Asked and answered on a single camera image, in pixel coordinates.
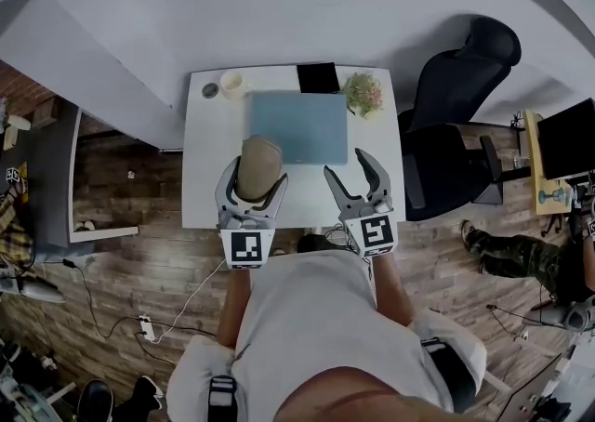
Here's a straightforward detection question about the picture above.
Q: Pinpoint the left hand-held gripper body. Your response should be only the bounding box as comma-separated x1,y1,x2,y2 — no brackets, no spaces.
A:
216,200,279,270

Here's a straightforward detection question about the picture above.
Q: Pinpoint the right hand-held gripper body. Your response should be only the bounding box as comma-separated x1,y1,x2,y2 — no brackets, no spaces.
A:
337,195,399,259

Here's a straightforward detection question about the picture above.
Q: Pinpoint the tan rounded item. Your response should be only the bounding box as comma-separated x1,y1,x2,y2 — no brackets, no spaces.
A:
231,135,284,204

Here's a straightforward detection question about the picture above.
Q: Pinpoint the person's left forearm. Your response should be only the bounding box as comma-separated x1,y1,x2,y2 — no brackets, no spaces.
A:
217,266,256,350

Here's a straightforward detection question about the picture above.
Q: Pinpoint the person's right forearm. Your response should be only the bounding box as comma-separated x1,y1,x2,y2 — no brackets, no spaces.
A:
370,252,417,329

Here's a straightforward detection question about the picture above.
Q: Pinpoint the white table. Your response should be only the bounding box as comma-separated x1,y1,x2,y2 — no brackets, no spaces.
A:
180,63,408,231

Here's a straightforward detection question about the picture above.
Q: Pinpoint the person's dark shoe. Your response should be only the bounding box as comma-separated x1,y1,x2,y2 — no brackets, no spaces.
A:
296,233,329,255

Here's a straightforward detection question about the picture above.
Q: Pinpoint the black office chair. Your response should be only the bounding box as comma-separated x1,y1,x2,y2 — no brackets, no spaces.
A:
396,14,523,223

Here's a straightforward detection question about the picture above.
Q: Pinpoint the blue rectangular mat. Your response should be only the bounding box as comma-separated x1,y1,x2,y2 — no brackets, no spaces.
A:
245,90,350,167

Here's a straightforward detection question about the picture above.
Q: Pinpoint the potted flower plant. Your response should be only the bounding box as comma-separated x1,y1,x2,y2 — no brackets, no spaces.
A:
342,71,387,122

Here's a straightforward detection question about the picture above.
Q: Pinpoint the person's white shirt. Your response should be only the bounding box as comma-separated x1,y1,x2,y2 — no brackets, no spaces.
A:
165,250,488,422

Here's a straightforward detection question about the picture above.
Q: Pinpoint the cream mug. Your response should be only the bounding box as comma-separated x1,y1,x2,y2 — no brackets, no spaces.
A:
218,70,255,101

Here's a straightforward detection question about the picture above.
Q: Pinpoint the white power strip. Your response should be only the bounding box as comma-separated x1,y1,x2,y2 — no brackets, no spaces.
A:
138,313,157,343

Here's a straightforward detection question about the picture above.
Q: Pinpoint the wooden side desk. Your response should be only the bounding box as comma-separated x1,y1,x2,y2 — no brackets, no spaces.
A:
522,108,574,218

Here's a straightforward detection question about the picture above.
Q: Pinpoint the grey white-framed cabinet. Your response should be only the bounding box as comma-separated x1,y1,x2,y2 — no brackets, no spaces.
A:
25,98,140,264

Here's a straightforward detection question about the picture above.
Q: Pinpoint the black shoe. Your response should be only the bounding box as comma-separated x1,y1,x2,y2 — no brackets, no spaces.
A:
125,374,165,415
76,378,115,422

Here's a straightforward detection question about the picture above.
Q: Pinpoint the cardboard box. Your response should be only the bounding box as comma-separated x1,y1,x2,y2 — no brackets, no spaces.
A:
31,101,60,129

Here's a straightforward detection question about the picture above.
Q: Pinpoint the black monitor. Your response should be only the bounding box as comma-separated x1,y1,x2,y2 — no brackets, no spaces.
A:
535,98,595,182

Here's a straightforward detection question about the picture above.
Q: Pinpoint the white cable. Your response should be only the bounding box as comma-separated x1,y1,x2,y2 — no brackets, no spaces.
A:
152,258,230,346

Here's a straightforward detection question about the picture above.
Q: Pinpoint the black shoulder strap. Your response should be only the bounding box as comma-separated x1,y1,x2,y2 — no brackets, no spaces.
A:
207,374,239,422
419,336,478,415

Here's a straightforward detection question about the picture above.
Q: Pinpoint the black cable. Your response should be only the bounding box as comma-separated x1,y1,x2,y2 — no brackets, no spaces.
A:
61,258,142,340

